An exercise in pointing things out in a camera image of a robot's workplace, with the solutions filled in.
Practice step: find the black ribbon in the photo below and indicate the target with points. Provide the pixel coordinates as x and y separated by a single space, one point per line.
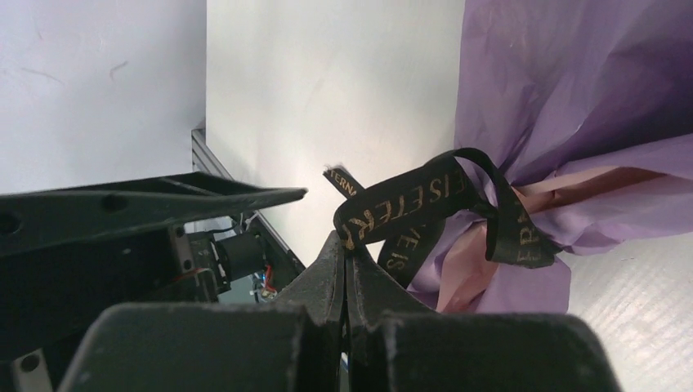
408 213

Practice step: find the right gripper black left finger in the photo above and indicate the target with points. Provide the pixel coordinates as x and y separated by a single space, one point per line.
289 344

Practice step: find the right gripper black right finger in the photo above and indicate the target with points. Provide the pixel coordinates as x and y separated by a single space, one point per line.
398 344

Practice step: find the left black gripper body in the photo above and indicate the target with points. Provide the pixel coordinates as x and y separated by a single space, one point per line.
51 296

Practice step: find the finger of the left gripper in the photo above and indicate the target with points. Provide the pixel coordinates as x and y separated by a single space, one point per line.
38 220

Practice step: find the purple pink wrapping paper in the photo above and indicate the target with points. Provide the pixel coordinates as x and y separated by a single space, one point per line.
586 109

